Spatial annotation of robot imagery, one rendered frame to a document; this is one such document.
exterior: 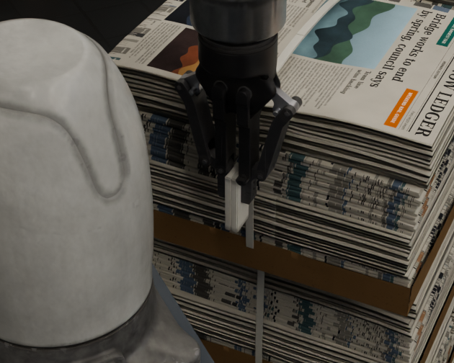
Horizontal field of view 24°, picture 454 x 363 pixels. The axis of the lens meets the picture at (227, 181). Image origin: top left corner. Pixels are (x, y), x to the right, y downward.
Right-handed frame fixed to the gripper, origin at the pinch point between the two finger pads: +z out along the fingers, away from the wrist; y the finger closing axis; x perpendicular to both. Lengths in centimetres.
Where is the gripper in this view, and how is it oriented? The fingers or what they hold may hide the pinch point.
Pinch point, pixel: (236, 197)
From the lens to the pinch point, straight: 109.9
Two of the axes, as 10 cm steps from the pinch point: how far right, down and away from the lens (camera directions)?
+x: -4.2, 5.5, -7.2
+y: -9.1, -2.5, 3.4
